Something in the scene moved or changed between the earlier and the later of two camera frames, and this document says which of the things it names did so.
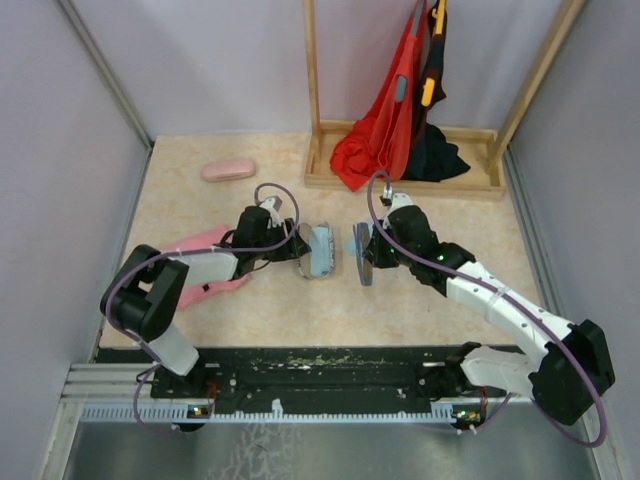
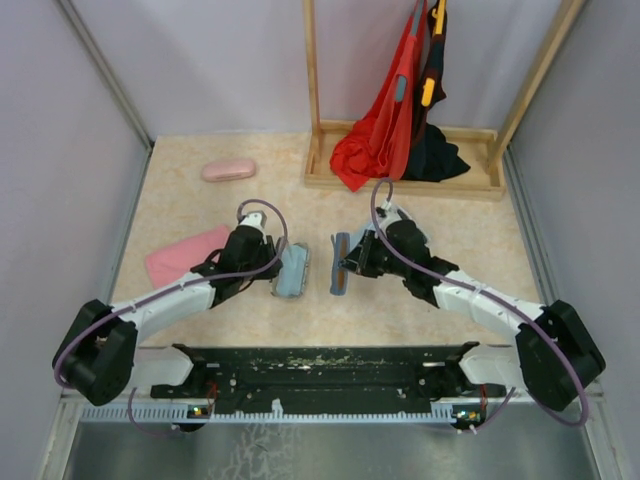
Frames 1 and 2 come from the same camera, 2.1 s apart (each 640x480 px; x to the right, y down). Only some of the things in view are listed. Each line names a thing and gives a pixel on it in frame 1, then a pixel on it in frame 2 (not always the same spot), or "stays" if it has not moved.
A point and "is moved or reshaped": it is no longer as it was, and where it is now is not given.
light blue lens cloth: [320, 251] -> [291, 276]
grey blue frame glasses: [362, 232] is moved or reshaped
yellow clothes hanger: [429, 84] stays
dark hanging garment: [436, 156] stays
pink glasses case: [222, 170] stays
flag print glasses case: [319, 263] -> [291, 280]
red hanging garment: [380, 138] stays
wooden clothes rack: [485, 150] stays
